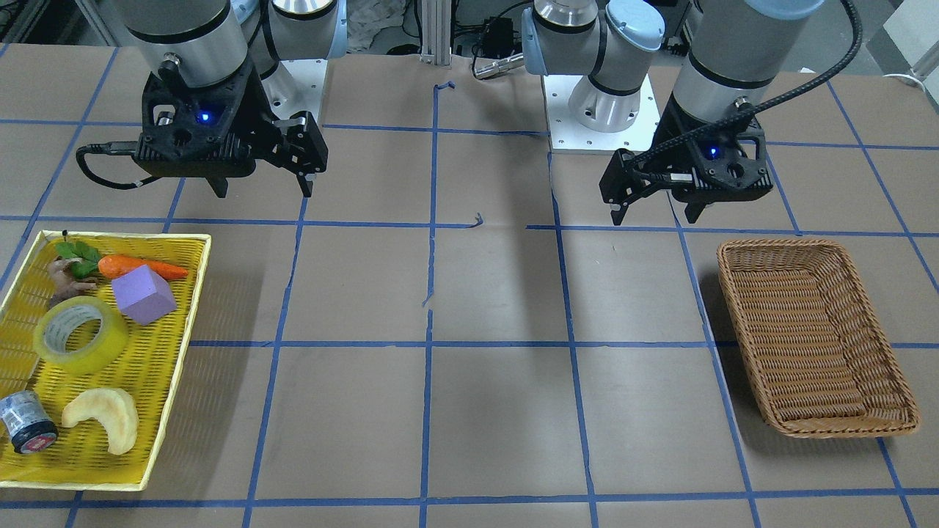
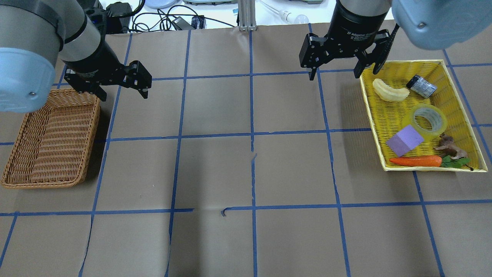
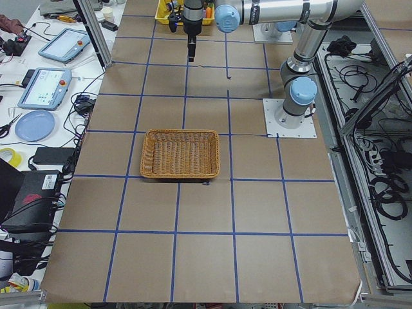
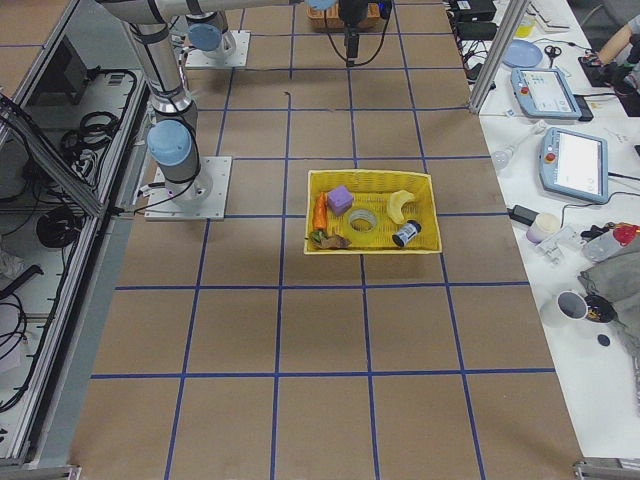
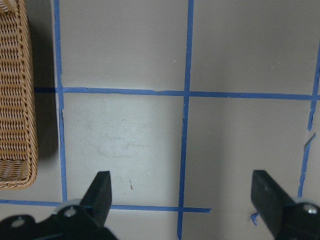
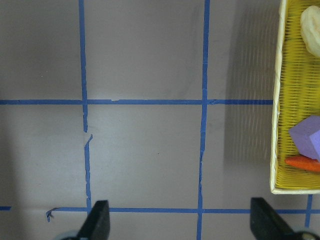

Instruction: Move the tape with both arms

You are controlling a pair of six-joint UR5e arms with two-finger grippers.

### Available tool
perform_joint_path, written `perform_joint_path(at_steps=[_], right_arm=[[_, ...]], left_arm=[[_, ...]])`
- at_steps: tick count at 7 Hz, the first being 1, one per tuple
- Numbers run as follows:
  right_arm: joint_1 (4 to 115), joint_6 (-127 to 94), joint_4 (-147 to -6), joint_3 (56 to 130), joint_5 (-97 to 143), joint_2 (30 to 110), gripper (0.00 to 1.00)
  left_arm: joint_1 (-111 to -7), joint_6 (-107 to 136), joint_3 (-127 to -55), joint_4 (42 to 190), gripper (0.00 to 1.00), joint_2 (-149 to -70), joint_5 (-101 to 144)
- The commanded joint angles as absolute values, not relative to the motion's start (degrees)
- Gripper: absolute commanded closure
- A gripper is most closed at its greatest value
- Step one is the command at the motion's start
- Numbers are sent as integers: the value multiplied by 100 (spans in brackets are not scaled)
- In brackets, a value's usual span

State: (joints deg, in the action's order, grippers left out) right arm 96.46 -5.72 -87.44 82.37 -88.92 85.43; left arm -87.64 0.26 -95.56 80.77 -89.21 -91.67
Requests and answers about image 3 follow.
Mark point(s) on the black power adapter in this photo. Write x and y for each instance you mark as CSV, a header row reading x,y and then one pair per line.
x,y
52,155

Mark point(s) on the brown wicker basket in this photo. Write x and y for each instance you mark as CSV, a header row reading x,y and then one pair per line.
x,y
180,154

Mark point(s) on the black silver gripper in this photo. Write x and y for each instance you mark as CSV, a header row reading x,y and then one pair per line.
x,y
192,28

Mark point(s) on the black cloth bundle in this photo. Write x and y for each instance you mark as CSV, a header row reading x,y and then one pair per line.
x,y
342,46

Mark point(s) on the yellow tape roll on desk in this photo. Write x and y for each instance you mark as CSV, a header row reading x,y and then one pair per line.
x,y
11,157

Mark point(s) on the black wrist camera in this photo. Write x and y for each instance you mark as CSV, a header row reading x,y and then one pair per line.
x,y
173,20

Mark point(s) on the lower teach pendant tablet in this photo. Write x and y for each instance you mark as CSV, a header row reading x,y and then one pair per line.
x,y
46,89

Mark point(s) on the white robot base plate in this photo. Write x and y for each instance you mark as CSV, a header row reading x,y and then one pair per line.
x,y
279,124

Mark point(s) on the aluminium frame post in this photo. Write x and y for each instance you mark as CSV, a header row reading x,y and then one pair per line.
x,y
94,31

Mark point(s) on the black computer box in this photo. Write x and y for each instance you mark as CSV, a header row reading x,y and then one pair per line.
x,y
29,199

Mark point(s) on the teach pendant tablet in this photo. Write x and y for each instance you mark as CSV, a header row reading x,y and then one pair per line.
x,y
46,89
65,46

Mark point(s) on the blue plate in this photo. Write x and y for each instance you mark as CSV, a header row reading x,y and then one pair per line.
x,y
35,125

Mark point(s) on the upper teach pendant tablet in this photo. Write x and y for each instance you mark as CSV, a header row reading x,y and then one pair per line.
x,y
65,46

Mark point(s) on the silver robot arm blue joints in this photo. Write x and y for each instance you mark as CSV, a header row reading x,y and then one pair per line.
x,y
317,18

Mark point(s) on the paper cup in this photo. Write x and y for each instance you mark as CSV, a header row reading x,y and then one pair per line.
x,y
108,14

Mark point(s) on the black scissors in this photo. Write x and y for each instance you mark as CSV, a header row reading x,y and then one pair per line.
x,y
5,129

